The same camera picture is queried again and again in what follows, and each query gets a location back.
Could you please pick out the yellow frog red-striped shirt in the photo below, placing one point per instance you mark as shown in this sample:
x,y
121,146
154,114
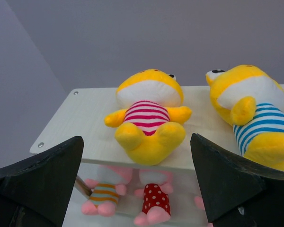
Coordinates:
x,y
149,123

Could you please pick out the pink frog pink-striped shirt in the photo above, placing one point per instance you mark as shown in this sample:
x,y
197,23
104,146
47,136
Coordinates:
x,y
199,202

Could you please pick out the white two-tier shelf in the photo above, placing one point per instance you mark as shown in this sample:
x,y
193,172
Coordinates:
x,y
82,114

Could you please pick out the pink frog orange-striped shirt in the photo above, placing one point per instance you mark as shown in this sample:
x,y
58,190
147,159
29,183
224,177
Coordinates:
x,y
110,185

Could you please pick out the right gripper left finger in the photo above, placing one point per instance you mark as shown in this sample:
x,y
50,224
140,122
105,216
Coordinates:
x,y
36,191

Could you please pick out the pink frog red polka-dot shirt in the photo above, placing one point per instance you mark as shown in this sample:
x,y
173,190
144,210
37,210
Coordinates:
x,y
157,186

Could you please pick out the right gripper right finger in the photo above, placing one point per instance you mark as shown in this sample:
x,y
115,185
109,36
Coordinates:
x,y
237,192

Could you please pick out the yellow frog blue-striped shirt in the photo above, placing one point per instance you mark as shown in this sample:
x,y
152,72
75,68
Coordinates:
x,y
252,103

